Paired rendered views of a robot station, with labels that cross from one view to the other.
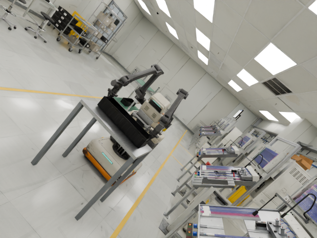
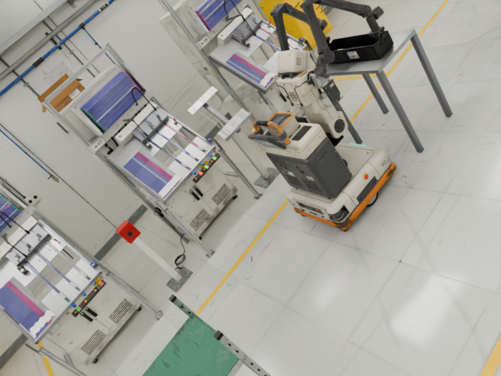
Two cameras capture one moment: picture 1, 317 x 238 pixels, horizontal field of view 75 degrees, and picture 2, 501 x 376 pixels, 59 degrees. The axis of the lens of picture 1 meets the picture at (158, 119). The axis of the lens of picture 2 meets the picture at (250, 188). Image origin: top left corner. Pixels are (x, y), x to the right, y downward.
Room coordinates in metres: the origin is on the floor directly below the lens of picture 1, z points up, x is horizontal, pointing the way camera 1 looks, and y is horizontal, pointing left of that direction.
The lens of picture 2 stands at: (4.43, 2.36, 2.19)
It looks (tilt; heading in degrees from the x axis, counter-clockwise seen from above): 29 degrees down; 243
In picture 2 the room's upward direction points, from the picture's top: 40 degrees counter-clockwise
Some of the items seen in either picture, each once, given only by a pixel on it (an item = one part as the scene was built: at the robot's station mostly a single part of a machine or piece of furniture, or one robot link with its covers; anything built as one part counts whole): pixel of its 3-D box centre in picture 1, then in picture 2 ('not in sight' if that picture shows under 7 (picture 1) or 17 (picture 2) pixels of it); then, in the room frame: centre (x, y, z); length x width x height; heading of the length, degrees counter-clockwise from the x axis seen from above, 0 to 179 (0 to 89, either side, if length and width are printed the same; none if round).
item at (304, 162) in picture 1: (298, 158); (71, 85); (3.03, -1.82, 1.82); 0.68 x 0.30 x 0.20; 173
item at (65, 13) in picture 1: (62, 22); not in sight; (6.91, 4.57, 0.38); 0.65 x 0.46 x 0.75; 86
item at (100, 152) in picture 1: (115, 158); (338, 182); (2.62, 0.07, 0.16); 0.67 x 0.64 x 0.25; 169
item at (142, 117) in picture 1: (140, 122); (318, 90); (2.34, 0.13, 0.84); 0.28 x 0.16 x 0.22; 79
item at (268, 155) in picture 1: (268, 159); (112, 101); (2.95, -1.51, 1.52); 0.51 x 0.13 x 0.27; 173
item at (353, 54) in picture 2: (125, 121); (355, 48); (1.88, 0.22, 0.86); 0.57 x 0.17 x 0.11; 79
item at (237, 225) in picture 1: (212, 219); (187, 194); (3.00, -1.64, 0.31); 0.70 x 0.65 x 0.62; 173
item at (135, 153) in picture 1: (94, 155); (382, 93); (1.86, 0.22, 0.40); 0.70 x 0.45 x 0.80; 79
